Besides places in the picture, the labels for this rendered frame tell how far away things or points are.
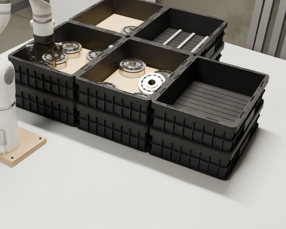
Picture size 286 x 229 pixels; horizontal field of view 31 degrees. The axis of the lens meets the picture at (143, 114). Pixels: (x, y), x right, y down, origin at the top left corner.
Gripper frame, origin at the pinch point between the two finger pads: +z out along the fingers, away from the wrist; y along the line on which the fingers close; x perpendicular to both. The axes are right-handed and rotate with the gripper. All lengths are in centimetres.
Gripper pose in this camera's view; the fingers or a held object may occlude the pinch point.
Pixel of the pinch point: (45, 65)
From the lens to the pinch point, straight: 201.7
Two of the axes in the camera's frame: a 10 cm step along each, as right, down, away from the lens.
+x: -2.2, -5.6, 8.0
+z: -0.5, 8.3, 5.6
